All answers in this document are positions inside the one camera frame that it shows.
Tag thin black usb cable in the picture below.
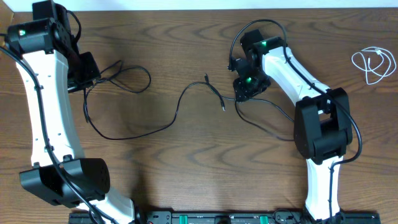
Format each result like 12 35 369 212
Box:
203 73 296 142

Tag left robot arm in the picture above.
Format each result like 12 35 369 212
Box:
3 1 142 223

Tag white usb cable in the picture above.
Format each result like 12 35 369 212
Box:
351 46 397 85

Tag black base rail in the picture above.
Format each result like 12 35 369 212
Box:
68 209 381 224

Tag cardboard side panel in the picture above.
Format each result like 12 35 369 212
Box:
0 0 14 34

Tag thick black usb cable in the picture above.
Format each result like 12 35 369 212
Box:
82 59 226 141

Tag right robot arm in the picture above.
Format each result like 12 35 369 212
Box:
229 30 353 223

